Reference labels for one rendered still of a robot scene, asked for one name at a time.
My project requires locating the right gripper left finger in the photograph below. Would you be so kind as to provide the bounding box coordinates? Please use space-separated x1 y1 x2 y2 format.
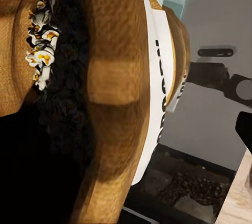
0 111 28 174

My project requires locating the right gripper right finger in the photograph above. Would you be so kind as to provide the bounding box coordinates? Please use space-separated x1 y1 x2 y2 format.
235 111 252 154

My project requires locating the popcorn bag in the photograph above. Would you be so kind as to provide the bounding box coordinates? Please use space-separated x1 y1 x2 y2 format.
0 0 176 224

